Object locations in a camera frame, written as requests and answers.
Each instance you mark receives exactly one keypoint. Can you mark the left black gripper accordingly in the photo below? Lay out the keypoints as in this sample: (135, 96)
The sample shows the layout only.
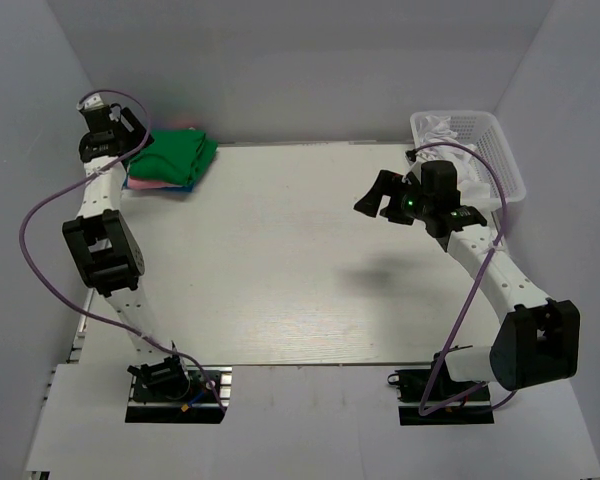
(136, 135)

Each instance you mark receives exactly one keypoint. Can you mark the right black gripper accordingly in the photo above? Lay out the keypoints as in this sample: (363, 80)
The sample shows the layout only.
(385, 184)

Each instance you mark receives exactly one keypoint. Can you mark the green t shirt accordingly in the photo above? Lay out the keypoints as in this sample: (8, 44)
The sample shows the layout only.
(175, 157)

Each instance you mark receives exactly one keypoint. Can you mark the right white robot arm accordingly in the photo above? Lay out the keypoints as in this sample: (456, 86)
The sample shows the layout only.
(538, 337)

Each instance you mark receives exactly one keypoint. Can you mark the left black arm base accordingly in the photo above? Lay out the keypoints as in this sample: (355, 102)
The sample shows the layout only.
(172, 392)

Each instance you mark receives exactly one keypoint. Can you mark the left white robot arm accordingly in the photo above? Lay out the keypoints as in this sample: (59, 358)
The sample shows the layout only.
(106, 254)

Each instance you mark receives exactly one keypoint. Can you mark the pink folded t shirt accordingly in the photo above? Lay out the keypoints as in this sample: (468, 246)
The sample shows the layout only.
(144, 184)

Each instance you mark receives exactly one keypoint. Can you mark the blue folded t shirt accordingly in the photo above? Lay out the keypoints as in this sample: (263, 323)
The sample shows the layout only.
(175, 189)

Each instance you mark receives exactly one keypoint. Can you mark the white plastic basket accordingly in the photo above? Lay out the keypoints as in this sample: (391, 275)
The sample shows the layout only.
(481, 132)

